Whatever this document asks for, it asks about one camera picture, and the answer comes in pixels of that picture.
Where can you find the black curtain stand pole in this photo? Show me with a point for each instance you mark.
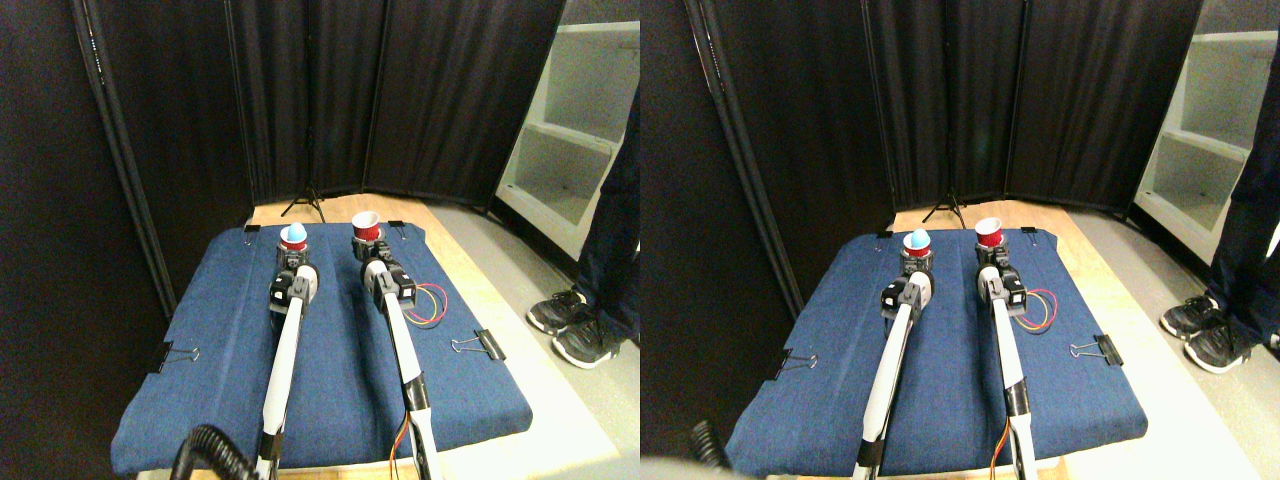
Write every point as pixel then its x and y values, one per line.
pixel 125 160
pixel 745 160

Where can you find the white shelf unit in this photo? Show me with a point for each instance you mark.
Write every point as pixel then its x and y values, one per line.
pixel 1195 175
pixel 560 170

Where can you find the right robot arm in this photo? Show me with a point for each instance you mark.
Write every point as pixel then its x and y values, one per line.
pixel 1010 350
pixel 402 350

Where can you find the person's legs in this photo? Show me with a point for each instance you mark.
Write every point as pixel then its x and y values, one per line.
pixel 1225 345
pixel 590 340

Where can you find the black curtain stand foot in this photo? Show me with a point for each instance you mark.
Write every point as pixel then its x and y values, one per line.
pixel 312 205
pixel 950 210

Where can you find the blue ball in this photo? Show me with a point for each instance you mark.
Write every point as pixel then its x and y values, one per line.
pixel 917 239
pixel 295 234

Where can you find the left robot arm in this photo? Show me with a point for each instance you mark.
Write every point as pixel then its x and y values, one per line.
pixel 885 375
pixel 283 370

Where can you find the dark blue cloth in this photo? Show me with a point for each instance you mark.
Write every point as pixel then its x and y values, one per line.
pixel 350 380
pixel 960 390

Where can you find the red cup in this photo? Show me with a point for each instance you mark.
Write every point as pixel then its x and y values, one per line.
pixel 366 233
pixel 916 253
pixel 293 247
pixel 989 239

